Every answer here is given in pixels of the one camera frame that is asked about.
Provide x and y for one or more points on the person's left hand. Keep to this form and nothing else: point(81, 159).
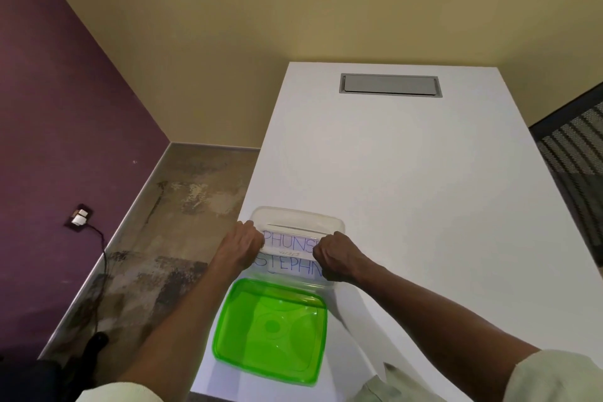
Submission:
point(240, 246)

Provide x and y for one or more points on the person's right hand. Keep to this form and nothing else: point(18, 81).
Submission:
point(341, 258)

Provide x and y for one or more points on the clear plastic container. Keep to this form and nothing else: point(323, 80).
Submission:
point(297, 218)

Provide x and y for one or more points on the green plastic lid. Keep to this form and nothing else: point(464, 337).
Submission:
point(271, 331)

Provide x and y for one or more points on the person's right forearm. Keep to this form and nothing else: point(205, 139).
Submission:
point(447, 317)

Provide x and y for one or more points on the person's left forearm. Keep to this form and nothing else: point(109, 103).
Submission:
point(179, 326)

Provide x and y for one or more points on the black chair base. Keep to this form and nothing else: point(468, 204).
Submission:
point(47, 368)

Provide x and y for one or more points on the pale green shirt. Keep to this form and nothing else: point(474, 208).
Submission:
point(556, 378)

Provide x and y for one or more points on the black mesh office chair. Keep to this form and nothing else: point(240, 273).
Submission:
point(572, 156)

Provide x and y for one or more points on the wall socket with white plug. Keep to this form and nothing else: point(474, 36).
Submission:
point(79, 217)

